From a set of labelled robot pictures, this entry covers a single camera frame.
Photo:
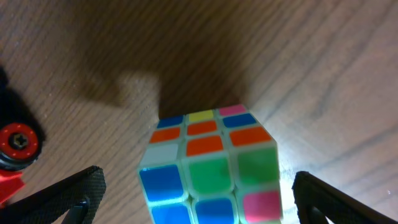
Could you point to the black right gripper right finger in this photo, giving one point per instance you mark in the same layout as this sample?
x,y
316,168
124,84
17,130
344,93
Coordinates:
x,y
319,202

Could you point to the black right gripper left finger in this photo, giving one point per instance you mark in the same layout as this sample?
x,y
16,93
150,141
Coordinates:
x,y
78,197

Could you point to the red toy truck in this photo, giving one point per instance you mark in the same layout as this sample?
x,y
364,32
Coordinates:
x,y
22,139

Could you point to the multicoloured puzzle cube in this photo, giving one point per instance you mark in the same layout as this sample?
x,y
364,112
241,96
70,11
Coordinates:
x,y
213,166

